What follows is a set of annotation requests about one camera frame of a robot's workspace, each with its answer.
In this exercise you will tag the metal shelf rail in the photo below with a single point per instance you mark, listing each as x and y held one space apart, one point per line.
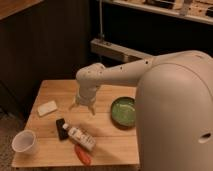
116 52

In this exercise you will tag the upper wooden shelf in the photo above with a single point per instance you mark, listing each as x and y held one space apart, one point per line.
193 10

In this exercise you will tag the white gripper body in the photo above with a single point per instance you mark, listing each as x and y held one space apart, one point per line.
84 101

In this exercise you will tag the white sponge block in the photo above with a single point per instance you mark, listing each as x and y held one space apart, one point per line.
47 108

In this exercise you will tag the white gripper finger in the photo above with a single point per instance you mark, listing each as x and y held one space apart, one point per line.
92 110
73 105

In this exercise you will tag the white plastic bottle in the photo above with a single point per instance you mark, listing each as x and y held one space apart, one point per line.
80 136

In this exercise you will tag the black rectangular bar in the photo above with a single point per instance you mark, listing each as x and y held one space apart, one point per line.
62 133

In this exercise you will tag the white ceramic cup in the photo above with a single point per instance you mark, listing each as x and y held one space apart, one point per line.
25 142

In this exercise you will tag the orange carrot toy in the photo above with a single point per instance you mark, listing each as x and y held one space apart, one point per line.
82 155

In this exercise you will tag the green ceramic bowl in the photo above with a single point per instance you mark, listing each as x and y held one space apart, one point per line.
123 111

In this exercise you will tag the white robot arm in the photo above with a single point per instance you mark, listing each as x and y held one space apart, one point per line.
173 103

